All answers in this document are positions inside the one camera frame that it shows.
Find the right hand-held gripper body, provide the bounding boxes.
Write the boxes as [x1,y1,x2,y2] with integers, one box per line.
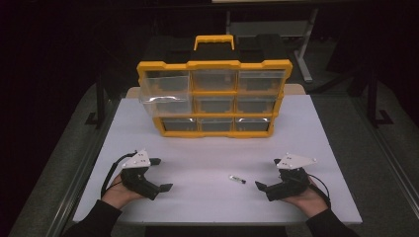
[264,152,318,202]

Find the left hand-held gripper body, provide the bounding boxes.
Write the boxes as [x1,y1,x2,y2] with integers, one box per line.
[120,149,161,201]

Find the clear plastic drawer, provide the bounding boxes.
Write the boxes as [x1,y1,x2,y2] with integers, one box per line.
[137,70,194,118]

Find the person's right hand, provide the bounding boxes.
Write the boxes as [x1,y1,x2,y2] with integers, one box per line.
[281,177,332,219]

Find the person's left hand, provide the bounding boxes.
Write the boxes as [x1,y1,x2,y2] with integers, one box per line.
[101,173,146,210]

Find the black metal stand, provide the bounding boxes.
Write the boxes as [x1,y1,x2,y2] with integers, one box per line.
[84,73,111,130]
[365,63,395,128]

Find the group of closed clear drawers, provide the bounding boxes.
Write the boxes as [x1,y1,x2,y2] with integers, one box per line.
[161,69,287,133]

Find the yellow black drawer organizer cabinet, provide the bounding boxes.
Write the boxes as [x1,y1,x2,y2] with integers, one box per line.
[136,33,293,139]

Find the grey desk with metal legs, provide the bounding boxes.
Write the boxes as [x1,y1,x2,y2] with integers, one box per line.
[224,7,320,84]

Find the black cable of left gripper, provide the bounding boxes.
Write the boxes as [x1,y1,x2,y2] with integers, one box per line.
[100,150,138,199]

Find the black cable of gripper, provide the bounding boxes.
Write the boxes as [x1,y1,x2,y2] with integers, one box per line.
[307,173,332,209]
[100,150,138,199]

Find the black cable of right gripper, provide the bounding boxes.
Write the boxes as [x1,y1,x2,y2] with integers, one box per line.
[307,173,332,209]

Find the aluminium frame rail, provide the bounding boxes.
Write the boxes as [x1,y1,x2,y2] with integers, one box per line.
[50,98,122,237]
[348,94,419,213]

